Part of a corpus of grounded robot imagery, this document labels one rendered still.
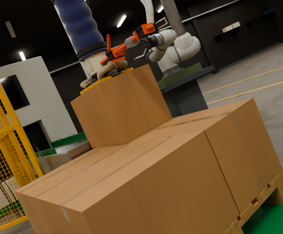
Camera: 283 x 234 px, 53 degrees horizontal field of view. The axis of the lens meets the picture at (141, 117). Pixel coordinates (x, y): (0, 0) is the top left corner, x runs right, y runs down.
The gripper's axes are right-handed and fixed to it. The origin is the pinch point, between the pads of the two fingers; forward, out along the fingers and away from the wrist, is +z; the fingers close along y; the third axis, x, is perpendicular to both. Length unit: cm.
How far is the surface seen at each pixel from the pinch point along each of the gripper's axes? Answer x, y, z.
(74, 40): 23.0, -21.3, 24.1
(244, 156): -67, 74, 18
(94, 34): 14.6, -19.8, 13.0
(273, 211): -65, 107, 11
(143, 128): -3, 50, 20
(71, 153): 58, 50, 49
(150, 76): -4.5, 22.0, -1.2
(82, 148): 58, 50, 38
